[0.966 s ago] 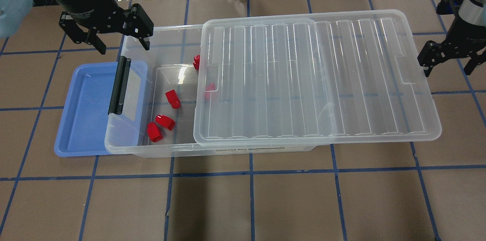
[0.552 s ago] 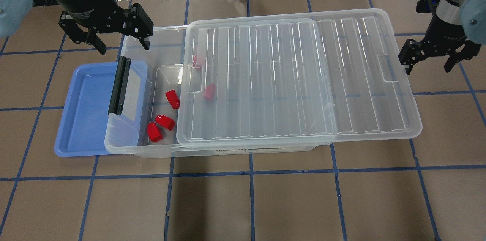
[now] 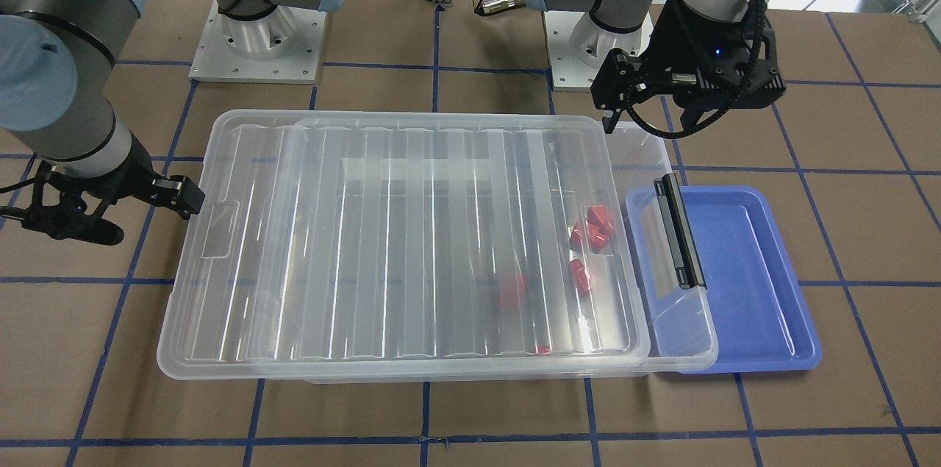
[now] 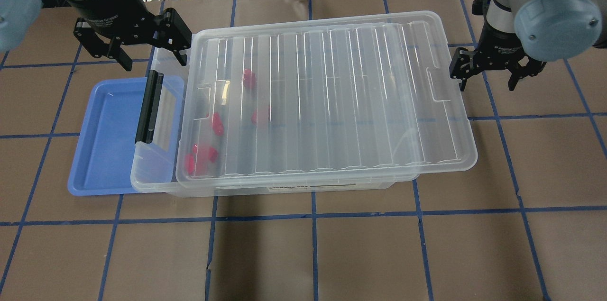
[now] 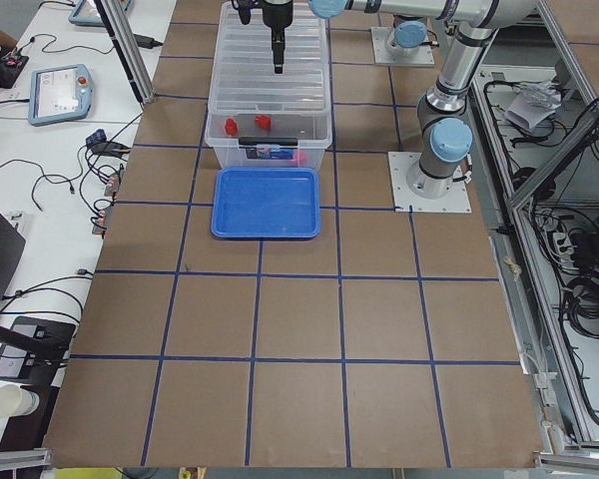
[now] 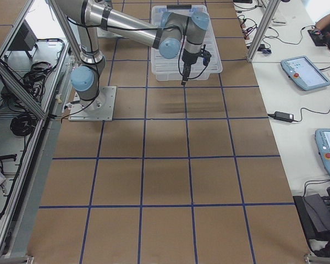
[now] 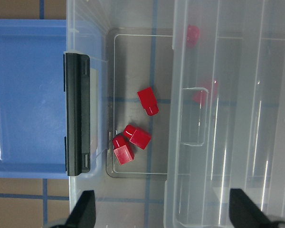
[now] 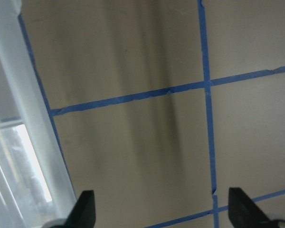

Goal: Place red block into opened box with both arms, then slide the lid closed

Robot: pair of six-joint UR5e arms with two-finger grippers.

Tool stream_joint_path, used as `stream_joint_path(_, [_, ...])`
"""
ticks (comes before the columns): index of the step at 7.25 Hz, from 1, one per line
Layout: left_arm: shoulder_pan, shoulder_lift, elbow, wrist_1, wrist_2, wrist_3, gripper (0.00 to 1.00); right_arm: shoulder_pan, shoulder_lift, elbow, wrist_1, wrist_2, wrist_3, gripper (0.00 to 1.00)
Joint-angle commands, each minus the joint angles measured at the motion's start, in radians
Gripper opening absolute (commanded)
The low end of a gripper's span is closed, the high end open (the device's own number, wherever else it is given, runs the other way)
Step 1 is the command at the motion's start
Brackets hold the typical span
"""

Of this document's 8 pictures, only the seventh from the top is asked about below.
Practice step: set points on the clear plastic storage box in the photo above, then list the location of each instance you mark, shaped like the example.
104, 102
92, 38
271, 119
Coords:
136, 53

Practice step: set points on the black box latch handle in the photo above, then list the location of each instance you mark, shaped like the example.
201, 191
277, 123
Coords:
77, 89

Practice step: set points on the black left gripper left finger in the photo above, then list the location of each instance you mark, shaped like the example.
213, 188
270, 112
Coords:
83, 214

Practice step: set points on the red block from tray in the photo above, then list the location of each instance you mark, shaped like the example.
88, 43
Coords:
148, 101

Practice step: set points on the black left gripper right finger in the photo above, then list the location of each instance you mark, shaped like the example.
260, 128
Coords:
244, 213

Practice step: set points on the clear plastic box lid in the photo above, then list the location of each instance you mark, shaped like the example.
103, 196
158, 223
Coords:
236, 140

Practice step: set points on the red block in box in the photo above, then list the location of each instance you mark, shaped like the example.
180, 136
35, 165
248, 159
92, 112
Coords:
209, 88
192, 37
122, 150
137, 136

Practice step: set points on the blue plastic tray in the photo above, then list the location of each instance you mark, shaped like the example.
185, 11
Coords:
32, 97

